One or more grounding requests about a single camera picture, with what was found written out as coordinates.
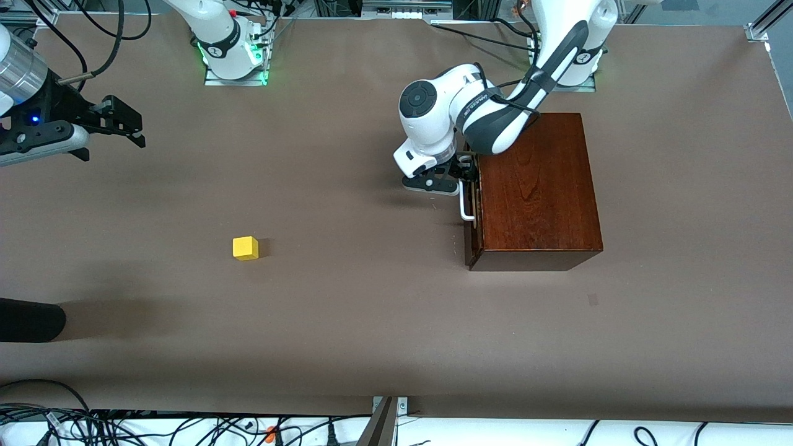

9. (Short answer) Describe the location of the wooden drawer with white handle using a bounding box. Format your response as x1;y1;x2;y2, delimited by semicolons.
459;152;481;250

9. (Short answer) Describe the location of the aluminium strut bracket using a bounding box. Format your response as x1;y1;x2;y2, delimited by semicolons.
356;395;410;446

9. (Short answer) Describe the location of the white power strip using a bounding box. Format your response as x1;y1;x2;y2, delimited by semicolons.
362;0;453;20

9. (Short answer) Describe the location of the black rounded object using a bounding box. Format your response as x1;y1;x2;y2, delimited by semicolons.
0;297;67;343

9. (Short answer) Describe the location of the thin black cable loop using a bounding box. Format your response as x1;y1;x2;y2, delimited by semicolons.
77;0;153;42

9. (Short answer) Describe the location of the aluminium frame profile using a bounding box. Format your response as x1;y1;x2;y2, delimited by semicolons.
0;0;60;28
743;0;793;44

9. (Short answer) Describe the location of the tangled black cable bundle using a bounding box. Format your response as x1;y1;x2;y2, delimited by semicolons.
0;379;372;446

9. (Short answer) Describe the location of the black cable on table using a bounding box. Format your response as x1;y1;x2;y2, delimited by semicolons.
430;17;537;55

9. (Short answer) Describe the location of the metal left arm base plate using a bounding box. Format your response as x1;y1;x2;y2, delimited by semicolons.
530;32;597;94

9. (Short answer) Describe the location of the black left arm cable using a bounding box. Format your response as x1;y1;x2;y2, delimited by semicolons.
471;0;543;121

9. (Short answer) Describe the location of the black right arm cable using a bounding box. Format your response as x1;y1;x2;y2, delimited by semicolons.
57;0;125;85

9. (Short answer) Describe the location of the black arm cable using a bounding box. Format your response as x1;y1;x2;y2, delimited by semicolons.
471;0;543;121
57;0;125;85

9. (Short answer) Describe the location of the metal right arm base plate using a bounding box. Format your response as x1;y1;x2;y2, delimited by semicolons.
204;19;271;87

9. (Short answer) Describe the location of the dark wooden cabinet box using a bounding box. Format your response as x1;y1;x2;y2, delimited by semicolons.
465;112;604;272

